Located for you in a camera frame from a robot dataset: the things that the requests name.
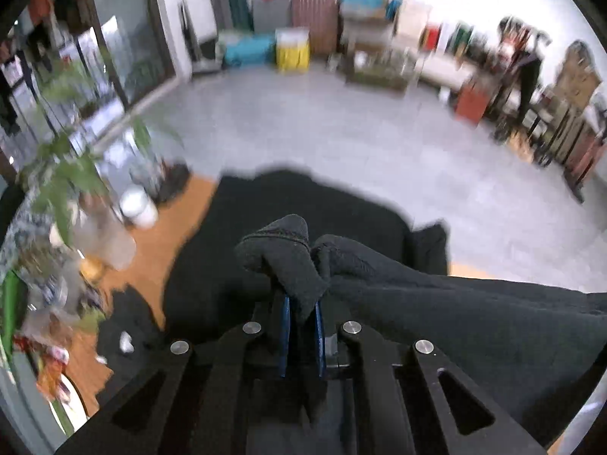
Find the orange paper bag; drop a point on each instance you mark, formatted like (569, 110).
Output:
(473, 98)

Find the brown ribbed suitcase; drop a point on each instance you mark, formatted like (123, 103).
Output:
(320, 17)

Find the white low cabinet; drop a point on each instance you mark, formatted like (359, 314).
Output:
(444, 70)

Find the yellow shopping bag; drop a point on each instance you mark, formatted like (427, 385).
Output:
(293, 50)

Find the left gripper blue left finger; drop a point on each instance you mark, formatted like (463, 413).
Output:
(281, 332)

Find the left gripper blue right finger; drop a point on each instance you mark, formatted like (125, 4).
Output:
(319, 340)

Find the black garment with white tag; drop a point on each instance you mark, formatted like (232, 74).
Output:
(538, 351)

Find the black clothes pile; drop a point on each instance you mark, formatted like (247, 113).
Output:
(256, 230)

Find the olive green crate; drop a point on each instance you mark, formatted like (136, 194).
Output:
(387, 75)

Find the green potted plant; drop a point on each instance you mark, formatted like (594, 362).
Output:
(62, 179)

